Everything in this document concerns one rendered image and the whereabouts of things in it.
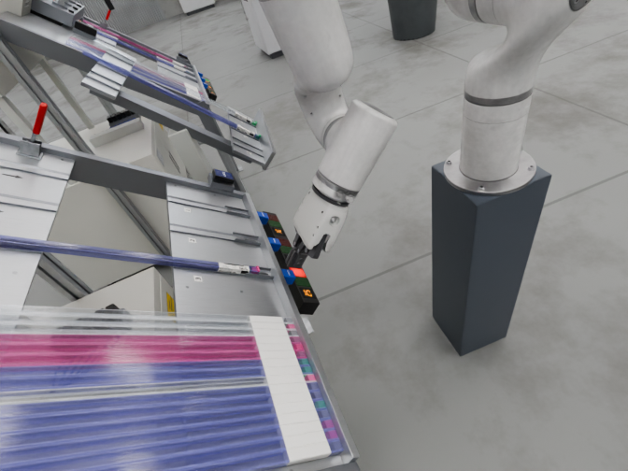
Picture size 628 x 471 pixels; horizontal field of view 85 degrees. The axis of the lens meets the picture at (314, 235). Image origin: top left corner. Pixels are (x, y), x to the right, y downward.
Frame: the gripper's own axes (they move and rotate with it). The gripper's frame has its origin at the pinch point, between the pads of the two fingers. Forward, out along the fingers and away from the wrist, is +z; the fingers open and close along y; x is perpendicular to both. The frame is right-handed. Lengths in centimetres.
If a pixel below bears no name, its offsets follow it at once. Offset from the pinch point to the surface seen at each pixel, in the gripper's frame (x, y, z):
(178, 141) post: 18, 59, 6
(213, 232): 13.6, 11.9, 5.1
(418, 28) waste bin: -199, 284, -94
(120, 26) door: 63, 1042, 133
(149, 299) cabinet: 20.0, 19.7, 33.8
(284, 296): 3.4, -7.4, 3.8
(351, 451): 3.3, -35.2, 3.1
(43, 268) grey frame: 44, 33, 39
